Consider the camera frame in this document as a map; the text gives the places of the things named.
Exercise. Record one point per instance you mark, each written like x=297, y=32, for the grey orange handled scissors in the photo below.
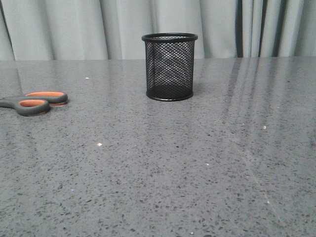
x=34, y=103

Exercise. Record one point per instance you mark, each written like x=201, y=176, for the black mesh pen cup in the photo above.
x=169, y=65

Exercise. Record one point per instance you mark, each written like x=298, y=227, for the grey pleated curtain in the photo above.
x=112, y=29

